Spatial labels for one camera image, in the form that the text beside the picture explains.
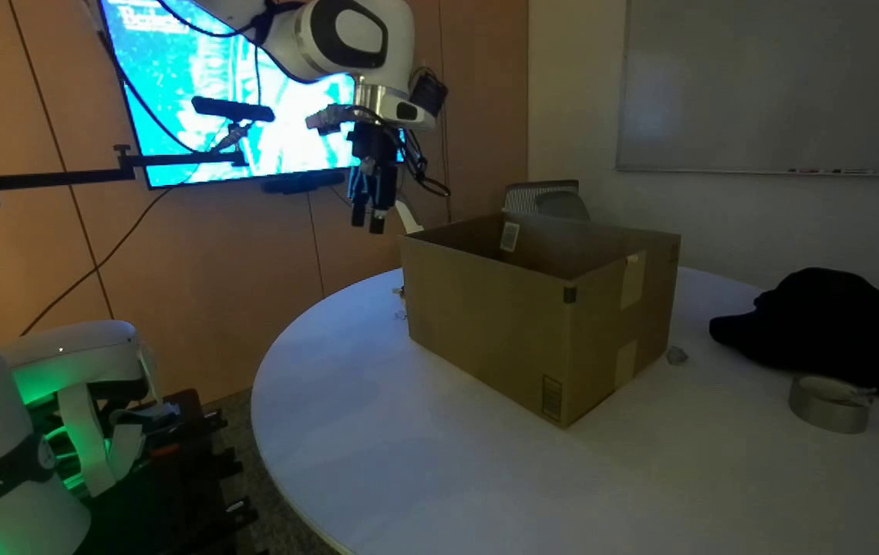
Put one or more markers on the wall mounted TV screen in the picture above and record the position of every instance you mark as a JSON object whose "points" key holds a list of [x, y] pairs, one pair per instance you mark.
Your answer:
{"points": [[170, 73]]}

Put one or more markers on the black cloth bundle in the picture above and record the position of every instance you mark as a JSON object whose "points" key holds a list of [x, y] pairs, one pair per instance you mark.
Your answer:
{"points": [[840, 327]]}

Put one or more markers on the open cardboard box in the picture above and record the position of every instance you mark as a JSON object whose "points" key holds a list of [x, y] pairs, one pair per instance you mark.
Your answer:
{"points": [[520, 319]]}

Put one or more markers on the grey tape roll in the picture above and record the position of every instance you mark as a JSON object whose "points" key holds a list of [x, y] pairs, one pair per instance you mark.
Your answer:
{"points": [[827, 401]]}

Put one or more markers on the black bar camera on boom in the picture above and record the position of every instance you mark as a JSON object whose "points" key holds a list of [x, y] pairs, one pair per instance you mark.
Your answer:
{"points": [[233, 108]]}

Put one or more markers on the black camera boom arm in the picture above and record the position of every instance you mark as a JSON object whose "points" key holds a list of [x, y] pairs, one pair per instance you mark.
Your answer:
{"points": [[56, 177]]}

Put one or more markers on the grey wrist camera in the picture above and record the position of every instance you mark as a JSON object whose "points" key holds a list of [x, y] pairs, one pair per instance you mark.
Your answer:
{"points": [[332, 117]]}

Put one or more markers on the black bar under TV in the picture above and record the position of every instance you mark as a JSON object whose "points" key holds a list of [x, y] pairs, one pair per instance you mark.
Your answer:
{"points": [[301, 184]]}

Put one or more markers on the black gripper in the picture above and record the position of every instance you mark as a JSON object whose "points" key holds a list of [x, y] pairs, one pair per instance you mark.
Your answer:
{"points": [[376, 155]]}

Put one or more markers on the wall whiteboard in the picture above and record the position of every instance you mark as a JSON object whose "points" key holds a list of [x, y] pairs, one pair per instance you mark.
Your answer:
{"points": [[778, 82]]}

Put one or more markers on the grey chair backrest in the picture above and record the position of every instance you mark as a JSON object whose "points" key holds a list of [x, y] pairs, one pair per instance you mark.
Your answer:
{"points": [[547, 201]]}

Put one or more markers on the small black wall device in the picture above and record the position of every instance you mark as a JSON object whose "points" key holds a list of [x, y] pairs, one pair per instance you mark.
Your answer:
{"points": [[434, 92]]}

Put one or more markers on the small clear table object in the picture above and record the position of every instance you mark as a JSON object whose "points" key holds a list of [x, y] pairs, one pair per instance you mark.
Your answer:
{"points": [[675, 355]]}

